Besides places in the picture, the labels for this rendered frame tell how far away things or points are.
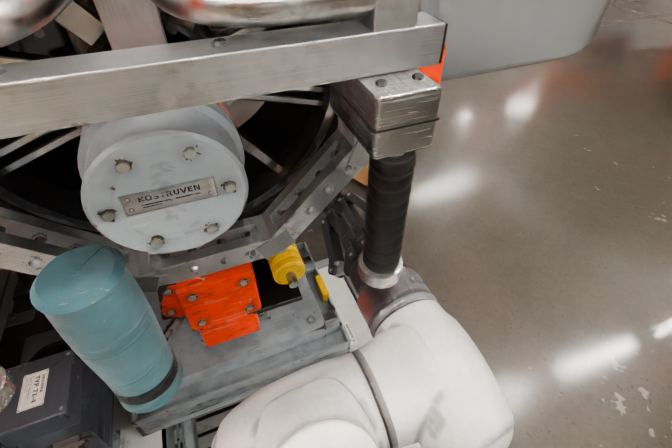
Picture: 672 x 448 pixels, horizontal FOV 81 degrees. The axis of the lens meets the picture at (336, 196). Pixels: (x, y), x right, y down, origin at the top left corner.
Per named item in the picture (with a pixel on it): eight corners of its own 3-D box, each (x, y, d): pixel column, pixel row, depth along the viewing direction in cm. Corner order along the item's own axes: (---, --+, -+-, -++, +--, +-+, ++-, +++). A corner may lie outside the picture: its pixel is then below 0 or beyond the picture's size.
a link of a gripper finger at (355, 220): (360, 249, 54) (367, 242, 54) (332, 198, 62) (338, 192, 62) (377, 256, 57) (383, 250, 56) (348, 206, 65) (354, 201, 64)
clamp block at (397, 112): (379, 96, 36) (384, 37, 32) (433, 148, 29) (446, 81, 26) (327, 106, 34) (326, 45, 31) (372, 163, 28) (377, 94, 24)
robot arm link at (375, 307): (451, 305, 49) (426, 270, 53) (413, 291, 43) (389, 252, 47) (401, 349, 52) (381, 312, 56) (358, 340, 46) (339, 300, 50)
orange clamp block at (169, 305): (153, 249, 63) (159, 285, 68) (155, 287, 57) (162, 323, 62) (199, 242, 65) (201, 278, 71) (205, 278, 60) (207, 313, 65)
